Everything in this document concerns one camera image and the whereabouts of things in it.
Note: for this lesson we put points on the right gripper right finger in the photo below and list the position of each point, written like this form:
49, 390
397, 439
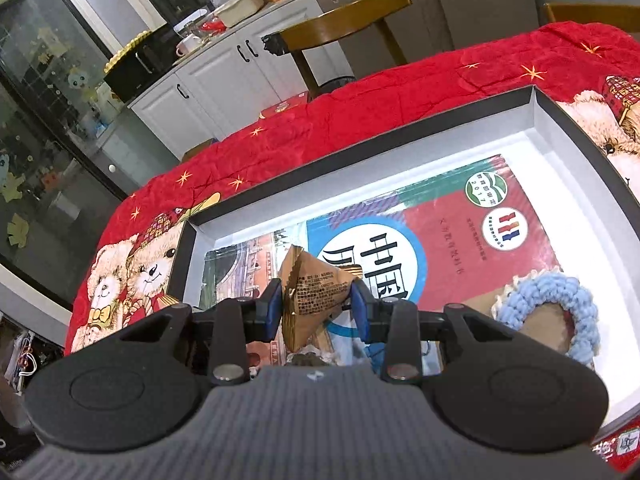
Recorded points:
491, 384

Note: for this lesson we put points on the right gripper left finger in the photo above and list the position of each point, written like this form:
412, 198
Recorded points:
147, 380

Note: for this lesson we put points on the blue white crochet scrunchie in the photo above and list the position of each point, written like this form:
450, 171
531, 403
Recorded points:
554, 308

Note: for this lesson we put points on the red snack bar packet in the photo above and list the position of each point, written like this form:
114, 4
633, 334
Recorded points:
621, 449

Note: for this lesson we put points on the brown triangular snack packet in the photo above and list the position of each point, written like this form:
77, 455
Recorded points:
313, 291

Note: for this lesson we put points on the colourful book in box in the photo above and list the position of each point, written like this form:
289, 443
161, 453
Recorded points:
459, 236

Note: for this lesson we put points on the black shallow cardboard box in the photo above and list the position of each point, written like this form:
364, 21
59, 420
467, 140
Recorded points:
586, 208

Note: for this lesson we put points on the glass sliding door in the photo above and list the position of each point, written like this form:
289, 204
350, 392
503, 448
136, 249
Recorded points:
55, 199

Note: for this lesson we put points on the white kitchen cabinet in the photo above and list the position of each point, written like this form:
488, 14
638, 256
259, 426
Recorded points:
223, 86

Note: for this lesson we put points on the red teddy bear blanket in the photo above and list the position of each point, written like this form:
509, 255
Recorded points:
562, 59

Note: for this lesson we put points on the black microwave oven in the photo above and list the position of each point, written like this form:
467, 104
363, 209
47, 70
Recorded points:
141, 62

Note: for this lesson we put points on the red gift box on floor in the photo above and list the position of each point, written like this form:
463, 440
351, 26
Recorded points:
299, 99

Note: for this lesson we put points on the white mug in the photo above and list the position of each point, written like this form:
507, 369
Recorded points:
188, 45

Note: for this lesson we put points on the wooden chair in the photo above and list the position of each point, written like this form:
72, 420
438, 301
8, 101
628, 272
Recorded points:
622, 16
332, 26

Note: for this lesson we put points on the beige plastic basin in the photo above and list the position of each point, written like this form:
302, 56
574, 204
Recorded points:
234, 12

